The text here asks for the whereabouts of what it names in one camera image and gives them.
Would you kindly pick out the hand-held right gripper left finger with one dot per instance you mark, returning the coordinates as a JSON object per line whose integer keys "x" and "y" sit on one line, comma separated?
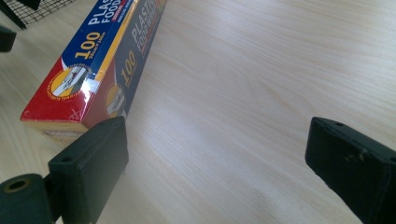
{"x": 93, "y": 165}

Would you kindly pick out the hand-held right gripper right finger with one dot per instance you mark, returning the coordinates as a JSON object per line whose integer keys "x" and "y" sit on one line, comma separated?
{"x": 358, "y": 161}

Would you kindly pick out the blue red food wrap box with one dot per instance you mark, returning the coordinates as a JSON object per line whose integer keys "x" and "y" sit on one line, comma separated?
{"x": 102, "y": 56}

